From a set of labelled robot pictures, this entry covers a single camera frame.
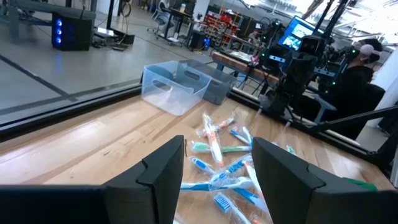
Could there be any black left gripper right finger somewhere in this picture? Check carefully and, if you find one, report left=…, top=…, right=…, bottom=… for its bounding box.
left=252, top=137, right=398, bottom=224

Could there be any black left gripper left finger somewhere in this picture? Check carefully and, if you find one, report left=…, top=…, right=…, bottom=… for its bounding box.
left=0, top=135, right=185, bottom=224

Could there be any monitor with blue screen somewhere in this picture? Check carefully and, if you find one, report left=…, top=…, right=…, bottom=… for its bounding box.
left=277, top=16, right=324, bottom=51

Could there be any person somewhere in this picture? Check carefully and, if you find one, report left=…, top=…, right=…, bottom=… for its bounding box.
left=248, top=29, right=261, bottom=44
left=323, top=39, right=386, bottom=141

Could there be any wooden table with blue legs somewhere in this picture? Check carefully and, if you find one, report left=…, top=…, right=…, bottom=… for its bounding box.
left=211, top=51, right=280, bottom=86

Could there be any green cloth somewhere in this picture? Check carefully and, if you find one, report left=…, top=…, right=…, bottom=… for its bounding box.
left=341, top=176, right=379, bottom=192

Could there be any grey translucent plastic bin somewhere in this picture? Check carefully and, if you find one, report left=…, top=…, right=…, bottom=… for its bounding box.
left=178, top=58, right=238, bottom=106

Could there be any red storage shelf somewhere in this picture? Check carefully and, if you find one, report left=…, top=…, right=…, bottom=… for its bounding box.
left=203, top=9, right=244, bottom=47

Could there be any clear plastic bin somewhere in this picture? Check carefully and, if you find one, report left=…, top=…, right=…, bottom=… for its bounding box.
left=141, top=60, right=213, bottom=116

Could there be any computer tower with blue lights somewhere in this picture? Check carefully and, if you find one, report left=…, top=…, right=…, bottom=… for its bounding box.
left=51, top=12, right=94, bottom=52

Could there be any black floor stand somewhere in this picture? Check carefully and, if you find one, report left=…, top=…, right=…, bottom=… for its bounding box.
left=93, top=0, right=136, bottom=45

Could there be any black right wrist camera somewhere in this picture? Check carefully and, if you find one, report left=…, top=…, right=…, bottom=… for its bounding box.
left=298, top=35, right=326, bottom=57

